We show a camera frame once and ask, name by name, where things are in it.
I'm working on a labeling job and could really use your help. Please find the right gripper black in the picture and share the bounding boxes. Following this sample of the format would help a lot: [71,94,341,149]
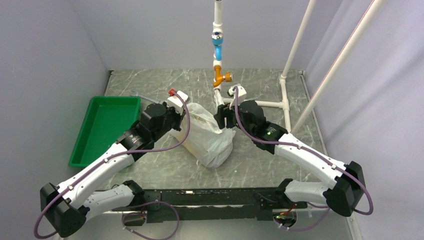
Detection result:
[213,97,255,138]

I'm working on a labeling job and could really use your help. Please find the white plastic bag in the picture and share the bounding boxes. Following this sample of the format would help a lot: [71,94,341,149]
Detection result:
[169,103,236,169]

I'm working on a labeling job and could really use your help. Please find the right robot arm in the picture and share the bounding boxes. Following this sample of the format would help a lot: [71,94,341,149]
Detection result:
[213,100,370,217]

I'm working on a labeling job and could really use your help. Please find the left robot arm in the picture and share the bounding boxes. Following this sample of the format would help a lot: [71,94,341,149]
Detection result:
[33,100,191,240]

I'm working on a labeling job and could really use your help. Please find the orange pipe valve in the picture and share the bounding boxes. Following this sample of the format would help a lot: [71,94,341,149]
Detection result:
[213,65,233,88]

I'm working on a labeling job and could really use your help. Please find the silver wrench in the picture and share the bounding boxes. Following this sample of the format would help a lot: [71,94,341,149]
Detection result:
[130,91,167,106]

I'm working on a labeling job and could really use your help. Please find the green plastic tray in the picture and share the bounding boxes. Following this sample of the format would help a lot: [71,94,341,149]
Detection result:
[68,96,141,168]

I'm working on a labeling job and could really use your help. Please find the blue pipe valve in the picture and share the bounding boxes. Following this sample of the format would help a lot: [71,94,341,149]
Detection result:
[211,31,224,61]

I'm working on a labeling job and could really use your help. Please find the white diagonal pole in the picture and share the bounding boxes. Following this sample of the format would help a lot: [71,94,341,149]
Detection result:
[290,0,385,134]

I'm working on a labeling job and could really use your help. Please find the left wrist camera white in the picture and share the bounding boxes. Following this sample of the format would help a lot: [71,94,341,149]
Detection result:
[166,88,190,109]

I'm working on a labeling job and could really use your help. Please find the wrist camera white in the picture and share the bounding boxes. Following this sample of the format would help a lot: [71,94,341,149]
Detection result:
[166,88,190,109]
[227,84,247,105]

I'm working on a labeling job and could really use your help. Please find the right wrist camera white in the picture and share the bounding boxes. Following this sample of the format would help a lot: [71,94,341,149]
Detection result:
[227,84,247,105]

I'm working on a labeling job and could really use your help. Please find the white pvc pipe frame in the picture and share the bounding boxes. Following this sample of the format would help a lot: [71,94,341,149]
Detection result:
[211,0,318,133]

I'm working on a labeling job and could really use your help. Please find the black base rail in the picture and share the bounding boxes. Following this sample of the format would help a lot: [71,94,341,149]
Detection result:
[116,187,307,223]

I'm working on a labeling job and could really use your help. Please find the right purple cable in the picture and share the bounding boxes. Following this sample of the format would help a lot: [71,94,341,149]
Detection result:
[231,86,375,217]

